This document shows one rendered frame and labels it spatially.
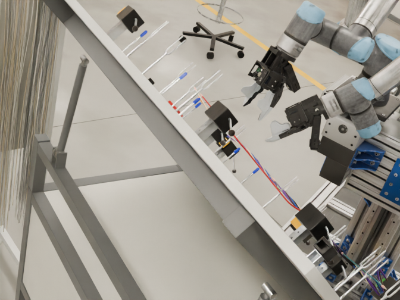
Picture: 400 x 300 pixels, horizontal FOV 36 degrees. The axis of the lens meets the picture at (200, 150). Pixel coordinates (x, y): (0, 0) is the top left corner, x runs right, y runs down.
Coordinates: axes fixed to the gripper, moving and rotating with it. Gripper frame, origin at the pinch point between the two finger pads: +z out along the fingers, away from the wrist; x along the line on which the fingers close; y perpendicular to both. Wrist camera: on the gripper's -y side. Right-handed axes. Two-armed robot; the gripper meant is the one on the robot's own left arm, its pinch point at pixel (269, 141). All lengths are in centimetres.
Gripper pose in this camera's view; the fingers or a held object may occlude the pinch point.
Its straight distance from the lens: 201.5
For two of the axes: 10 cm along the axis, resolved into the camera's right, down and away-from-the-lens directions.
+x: -1.7, 1.6, -9.7
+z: -8.8, 4.2, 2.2
